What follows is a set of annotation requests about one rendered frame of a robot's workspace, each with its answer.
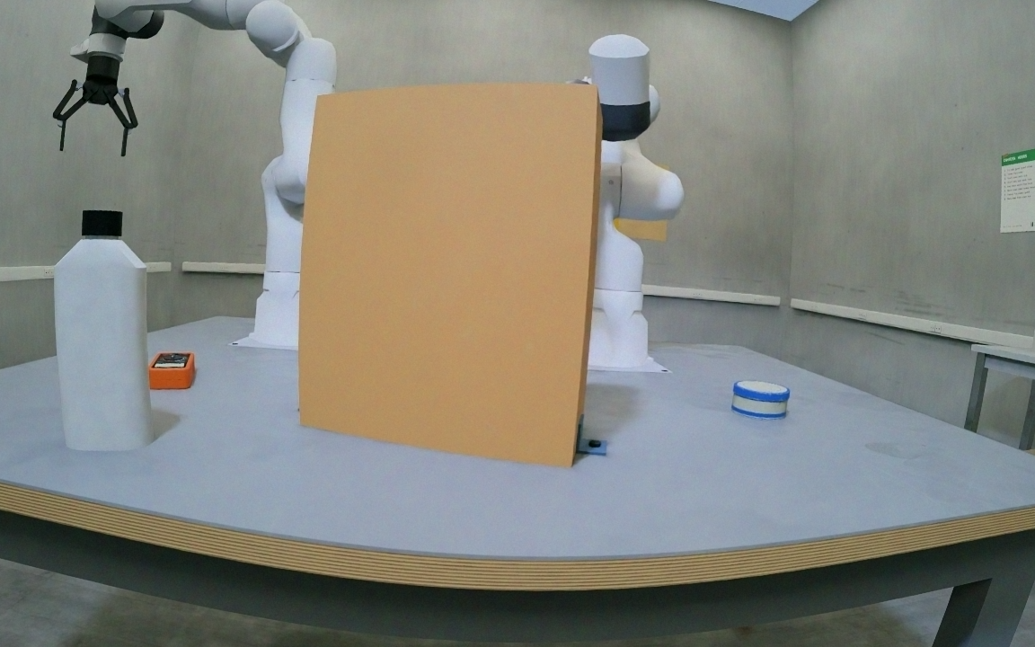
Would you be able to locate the orange digital multimeter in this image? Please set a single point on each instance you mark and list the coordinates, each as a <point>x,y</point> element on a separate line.
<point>172,372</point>

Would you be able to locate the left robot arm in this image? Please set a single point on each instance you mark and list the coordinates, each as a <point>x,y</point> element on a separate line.
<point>620,66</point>

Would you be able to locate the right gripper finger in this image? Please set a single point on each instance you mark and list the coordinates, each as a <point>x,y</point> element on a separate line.
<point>124,93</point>
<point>61,119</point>

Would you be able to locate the white bottle with black cap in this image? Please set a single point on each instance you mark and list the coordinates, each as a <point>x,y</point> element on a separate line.
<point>101,337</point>

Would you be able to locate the tan rectangular panel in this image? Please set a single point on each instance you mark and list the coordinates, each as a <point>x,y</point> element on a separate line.
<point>448,265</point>

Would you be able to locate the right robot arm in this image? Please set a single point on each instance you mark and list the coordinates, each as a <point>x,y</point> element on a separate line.
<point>310,71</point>

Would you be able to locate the white and blue round tin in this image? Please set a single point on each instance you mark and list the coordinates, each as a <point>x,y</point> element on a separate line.
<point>759,400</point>

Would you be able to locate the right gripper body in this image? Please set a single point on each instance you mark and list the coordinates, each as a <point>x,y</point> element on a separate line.
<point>102,72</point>

